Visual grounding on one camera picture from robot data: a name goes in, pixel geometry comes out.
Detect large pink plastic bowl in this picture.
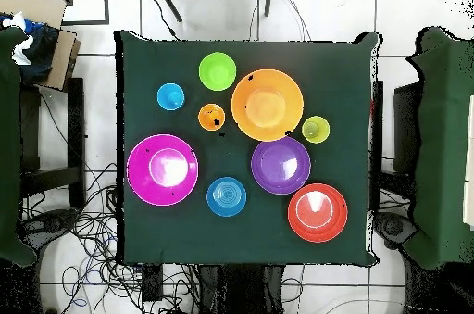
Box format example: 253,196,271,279
126,132,200,207

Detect tangle of floor cables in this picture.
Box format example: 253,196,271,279
18,161,201,314

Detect black cable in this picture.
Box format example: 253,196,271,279
145,0,180,40

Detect black power strip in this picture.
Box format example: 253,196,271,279
142,264,164,302

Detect blue plastic cup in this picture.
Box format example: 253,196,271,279
156,82,186,112

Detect purple plastic bowl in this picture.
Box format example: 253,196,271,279
250,136,312,196

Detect small blue plastic bowl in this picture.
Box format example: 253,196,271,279
206,175,248,218

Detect dark green table cloth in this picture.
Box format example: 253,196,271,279
114,30,382,267

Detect brown cardboard box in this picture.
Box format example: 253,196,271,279
0,0,81,92

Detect pale yellow-green plastic cup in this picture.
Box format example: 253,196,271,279
300,115,331,144

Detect orange plastic cup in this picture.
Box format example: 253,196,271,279
196,103,227,132

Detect green cloth covered table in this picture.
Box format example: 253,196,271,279
0,26,38,267
405,26,474,270

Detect black metal frame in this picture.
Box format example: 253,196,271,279
54,0,111,27

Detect red plastic bowl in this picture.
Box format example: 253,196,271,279
287,182,349,244

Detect small green plastic bowl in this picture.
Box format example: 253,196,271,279
198,51,238,92

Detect blue and white clothes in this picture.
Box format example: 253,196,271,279
0,10,60,85

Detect black wooden stool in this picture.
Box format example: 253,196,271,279
19,76,86,211

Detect large orange plastic bowl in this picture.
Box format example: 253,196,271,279
231,68,306,143

